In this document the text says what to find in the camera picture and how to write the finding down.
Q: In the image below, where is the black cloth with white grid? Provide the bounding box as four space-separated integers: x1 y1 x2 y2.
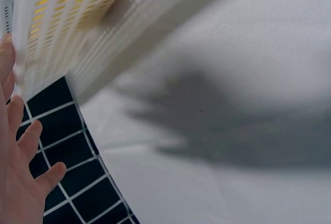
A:
6 76 140 224

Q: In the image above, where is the white slotted plastic basket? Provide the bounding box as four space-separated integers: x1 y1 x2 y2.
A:
0 0 231 104

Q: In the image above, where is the person's left hand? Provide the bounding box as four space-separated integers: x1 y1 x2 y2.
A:
0 33 67 224

